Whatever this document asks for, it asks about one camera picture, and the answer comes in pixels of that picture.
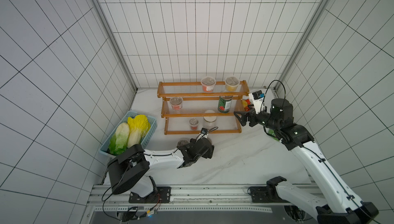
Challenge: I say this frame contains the white lidded glass jar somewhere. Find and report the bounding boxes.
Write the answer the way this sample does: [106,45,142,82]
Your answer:
[203,115,217,130]

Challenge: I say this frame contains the small red jar bottom shelf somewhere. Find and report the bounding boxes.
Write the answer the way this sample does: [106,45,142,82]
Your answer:
[189,118,199,131]

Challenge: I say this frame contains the green snack packet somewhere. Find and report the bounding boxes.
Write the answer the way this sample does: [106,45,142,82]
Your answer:
[267,129,278,140]

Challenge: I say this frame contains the small red jar middle shelf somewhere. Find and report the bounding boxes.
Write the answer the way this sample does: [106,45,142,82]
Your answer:
[170,97,183,111]

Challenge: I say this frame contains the blue plastic basket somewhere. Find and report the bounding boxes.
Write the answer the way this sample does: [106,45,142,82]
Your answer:
[100,111,157,158]

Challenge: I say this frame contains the wooden three-tier shelf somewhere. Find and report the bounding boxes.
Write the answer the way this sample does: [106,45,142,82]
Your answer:
[157,80,249,135]

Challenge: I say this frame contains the yellow label seed jar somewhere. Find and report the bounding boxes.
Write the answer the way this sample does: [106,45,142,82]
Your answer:
[225,76,240,92]

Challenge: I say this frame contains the red label seed jar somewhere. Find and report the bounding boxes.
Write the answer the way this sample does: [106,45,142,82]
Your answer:
[201,76,216,93]

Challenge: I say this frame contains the metal base rail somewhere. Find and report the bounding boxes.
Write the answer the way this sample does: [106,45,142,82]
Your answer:
[87,185,292,213]

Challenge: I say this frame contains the red snack packets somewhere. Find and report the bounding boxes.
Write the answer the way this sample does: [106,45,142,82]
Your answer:
[242,99,250,112]

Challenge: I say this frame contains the watermelon seed tin can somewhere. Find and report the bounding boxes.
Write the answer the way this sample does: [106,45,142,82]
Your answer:
[218,96,233,113]

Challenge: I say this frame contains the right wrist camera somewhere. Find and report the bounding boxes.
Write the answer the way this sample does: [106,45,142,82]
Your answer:
[249,90,265,114]

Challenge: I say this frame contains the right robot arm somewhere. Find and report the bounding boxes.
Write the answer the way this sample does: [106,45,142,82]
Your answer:
[234,98,379,224]

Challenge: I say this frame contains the small red jar shelf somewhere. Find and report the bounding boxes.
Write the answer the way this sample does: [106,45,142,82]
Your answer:
[170,97,183,111]
[189,118,199,131]

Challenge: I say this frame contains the yellow-green napa cabbage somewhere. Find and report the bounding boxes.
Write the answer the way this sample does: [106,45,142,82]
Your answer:
[127,115,151,148]

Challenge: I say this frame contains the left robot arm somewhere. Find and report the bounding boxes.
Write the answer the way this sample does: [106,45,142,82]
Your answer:
[107,135,214,198]

